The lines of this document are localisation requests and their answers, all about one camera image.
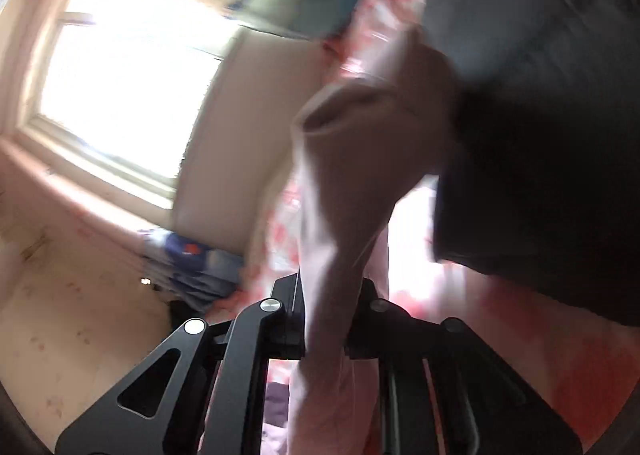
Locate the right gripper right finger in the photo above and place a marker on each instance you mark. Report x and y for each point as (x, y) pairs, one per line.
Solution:
(443, 390)

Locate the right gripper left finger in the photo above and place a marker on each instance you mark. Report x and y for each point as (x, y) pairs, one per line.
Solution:
(202, 390)

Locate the lilac and purple jacket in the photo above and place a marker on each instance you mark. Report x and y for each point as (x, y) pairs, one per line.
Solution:
(359, 146)

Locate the dark grey garment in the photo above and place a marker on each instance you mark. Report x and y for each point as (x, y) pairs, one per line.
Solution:
(543, 186)

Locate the white wardrobe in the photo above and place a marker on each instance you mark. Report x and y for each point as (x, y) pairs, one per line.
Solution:
(243, 136)

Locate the window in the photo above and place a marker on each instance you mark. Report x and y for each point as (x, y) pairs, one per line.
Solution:
(114, 87)

